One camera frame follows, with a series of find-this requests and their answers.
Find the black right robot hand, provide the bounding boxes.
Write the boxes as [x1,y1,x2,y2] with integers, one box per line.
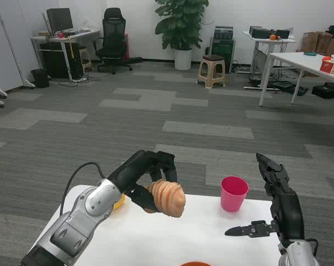
[224,152,306,244]

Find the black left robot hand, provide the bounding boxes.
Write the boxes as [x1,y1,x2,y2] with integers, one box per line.
[107,150,179,214]

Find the ridged orange bread loaf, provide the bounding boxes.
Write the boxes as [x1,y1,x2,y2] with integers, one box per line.
[144,178,186,219]

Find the yellow round object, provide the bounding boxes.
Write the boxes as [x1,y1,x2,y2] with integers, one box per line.
[112,193,126,211]

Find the pink plastic cup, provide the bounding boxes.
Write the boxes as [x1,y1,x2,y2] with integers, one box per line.
[220,176,250,213]

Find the orange bowl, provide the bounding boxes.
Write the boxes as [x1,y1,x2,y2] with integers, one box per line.
[179,260,213,266]

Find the small beige plastic stool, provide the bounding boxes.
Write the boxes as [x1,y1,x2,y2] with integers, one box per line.
[78,47,93,73]

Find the white plant pot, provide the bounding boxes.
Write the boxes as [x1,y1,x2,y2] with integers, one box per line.
[174,49,193,71]

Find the flat black floor bag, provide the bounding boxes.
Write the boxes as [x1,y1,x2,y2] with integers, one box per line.
[270,80,296,94]

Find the black trash bin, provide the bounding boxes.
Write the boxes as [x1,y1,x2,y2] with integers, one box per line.
[30,68,50,89]

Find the black cabinet under desk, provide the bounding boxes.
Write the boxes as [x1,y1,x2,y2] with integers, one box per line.
[39,42,84,80]

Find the beige stool brown cushion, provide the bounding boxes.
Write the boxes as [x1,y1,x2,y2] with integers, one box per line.
[197,54,228,89]

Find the black mesh office chair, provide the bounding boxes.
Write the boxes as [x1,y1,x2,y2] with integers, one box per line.
[95,7,143,75]

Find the white desk with monitor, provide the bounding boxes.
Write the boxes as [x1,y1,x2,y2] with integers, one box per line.
[30,29,101,81]

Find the black green equipment case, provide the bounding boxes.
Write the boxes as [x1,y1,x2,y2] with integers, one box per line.
[210,38,236,74]

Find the red tissue box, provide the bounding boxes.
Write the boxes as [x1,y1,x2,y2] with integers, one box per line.
[319,58,334,74]

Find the long white table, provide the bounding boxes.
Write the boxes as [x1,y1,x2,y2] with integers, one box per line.
[259,52,334,107]

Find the large green leafy plant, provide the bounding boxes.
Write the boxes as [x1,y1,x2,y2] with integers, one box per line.
[155,0,209,51]

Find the black computer monitor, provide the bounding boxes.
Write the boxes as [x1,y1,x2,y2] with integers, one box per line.
[46,7,74,36]

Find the black radio unit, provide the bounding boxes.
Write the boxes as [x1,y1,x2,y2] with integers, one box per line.
[213,25,234,40]

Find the brown paper bags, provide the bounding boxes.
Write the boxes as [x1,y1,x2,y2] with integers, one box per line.
[302,31,333,54]

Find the white standing desk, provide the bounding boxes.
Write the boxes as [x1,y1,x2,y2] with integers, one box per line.
[242,30,297,91]

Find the wide black equipment box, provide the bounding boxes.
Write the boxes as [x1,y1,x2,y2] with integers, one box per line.
[249,26,273,39]

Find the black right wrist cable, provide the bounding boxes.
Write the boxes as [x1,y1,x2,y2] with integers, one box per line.
[305,238,320,257]

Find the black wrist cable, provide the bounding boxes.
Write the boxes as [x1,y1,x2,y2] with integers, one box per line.
[59,161,106,217]
[305,238,320,257]

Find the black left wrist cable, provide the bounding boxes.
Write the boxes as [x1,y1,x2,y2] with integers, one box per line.
[59,161,106,217]

